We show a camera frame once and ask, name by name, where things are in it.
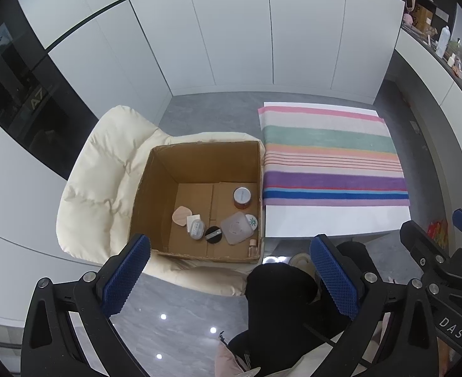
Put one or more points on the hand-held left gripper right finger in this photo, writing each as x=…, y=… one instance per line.
x=333, y=279

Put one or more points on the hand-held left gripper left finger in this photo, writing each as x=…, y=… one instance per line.
x=128, y=279

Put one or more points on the peach powder puff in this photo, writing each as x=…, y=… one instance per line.
x=181, y=215

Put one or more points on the small clear rectangular case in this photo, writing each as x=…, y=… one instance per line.
x=196, y=229

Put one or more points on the glass bottle with pink cap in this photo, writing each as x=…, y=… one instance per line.
x=253, y=246

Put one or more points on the black round compact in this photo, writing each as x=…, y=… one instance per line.
x=212, y=235

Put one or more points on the white jar with green flower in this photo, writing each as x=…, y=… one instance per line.
x=252, y=221

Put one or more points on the translucent white plastic container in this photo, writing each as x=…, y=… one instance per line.
x=236, y=228

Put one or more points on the brown jar silver lid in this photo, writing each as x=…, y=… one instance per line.
x=242, y=196

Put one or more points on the brown cardboard box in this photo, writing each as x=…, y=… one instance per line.
x=199, y=161

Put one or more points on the white round object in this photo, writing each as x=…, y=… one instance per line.
x=299, y=261

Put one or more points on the person's black trouser leg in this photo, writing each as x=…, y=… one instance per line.
x=282, y=302

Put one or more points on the white table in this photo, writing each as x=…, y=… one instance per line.
x=333, y=220

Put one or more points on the cream puffy jacket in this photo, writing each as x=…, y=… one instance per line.
x=97, y=172

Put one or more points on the pink garment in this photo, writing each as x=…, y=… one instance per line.
x=227, y=361

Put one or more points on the striped colourful mat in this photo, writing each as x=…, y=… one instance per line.
x=333, y=141

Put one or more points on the tall white bottle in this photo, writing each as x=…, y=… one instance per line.
x=443, y=41

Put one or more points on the cardboard box on shelf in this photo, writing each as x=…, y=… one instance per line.
x=423, y=17

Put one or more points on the pink plush toy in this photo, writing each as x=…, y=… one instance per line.
x=407, y=19

